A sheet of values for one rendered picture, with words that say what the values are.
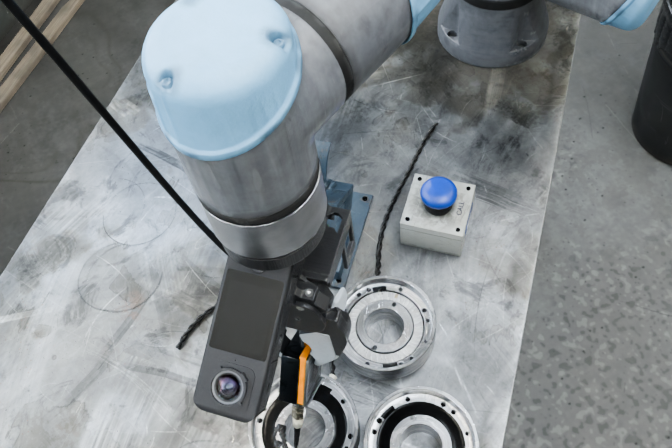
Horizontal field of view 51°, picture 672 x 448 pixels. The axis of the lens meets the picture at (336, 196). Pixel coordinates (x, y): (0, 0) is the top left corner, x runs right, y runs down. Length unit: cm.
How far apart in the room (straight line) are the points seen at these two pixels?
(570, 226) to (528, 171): 93
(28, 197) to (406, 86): 136
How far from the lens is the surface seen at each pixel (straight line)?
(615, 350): 168
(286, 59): 33
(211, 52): 33
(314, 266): 50
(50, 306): 88
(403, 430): 70
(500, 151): 90
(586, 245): 179
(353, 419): 71
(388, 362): 72
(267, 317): 47
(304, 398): 62
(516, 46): 98
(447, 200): 76
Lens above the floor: 150
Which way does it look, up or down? 55 degrees down
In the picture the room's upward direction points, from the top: 9 degrees counter-clockwise
